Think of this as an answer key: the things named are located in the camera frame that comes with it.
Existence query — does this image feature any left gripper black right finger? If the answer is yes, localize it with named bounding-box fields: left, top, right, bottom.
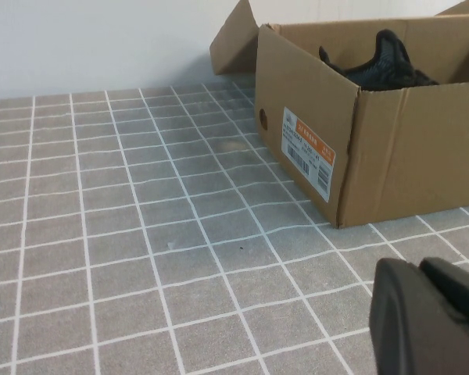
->
left=419, top=255, right=469, bottom=336

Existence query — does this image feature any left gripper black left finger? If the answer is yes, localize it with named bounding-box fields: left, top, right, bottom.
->
left=369, top=256, right=469, bottom=375

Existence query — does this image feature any black knit sneaker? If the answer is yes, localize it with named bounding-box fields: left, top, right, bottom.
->
left=318, top=29, right=441, bottom=93

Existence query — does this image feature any brown cardboard shoe box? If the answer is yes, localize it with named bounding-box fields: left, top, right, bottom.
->
left=209, top=0, right=469, bottom=230

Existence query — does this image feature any grey white-checked tablecloth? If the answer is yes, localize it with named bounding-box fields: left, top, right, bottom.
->
left=0, top=72, right=469, bottom=375

